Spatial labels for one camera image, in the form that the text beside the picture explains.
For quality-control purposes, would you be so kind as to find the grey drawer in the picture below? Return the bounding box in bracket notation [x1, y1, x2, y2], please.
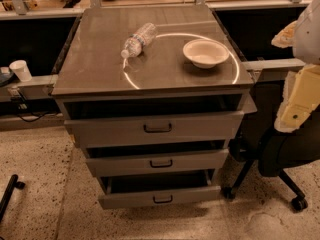
[86, 149, 229, 177]
[65, 111, 244, 148]
[99, 169, 221, 209]

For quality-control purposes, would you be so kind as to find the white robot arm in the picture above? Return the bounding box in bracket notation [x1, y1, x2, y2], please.
[271, 0, 320, 133]

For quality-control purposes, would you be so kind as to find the grey drawer cabinet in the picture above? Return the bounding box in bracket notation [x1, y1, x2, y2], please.
[50, 4, 258, 211]

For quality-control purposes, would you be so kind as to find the grey top drawer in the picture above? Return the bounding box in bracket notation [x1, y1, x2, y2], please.
[65, 111, 244, 148]

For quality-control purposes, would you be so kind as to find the grey bottom drawer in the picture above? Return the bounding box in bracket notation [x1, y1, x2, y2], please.
[99, 169, 221, 209]

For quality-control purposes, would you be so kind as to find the white bowl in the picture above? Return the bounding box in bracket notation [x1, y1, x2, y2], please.
[183, 39, 229, 69]

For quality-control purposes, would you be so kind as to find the clear plastic water bottle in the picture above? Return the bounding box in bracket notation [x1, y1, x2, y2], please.
[121, 23, 157, 59]

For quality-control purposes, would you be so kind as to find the black office chair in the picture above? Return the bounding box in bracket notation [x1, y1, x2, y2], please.
[223, 81, 320, 212]

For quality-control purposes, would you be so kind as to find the white paper cup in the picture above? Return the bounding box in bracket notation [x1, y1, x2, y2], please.
[9, 60, 32, 82]

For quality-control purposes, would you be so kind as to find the black pole on floor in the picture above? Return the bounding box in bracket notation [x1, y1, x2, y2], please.
[0, 174, 25, 222]

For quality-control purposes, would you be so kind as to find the grey metal rail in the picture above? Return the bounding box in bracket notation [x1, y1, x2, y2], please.
[243, 58, 305, 82]

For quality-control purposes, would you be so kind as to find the black cable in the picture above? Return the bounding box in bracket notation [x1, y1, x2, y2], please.
[9, 89, 51, 123]

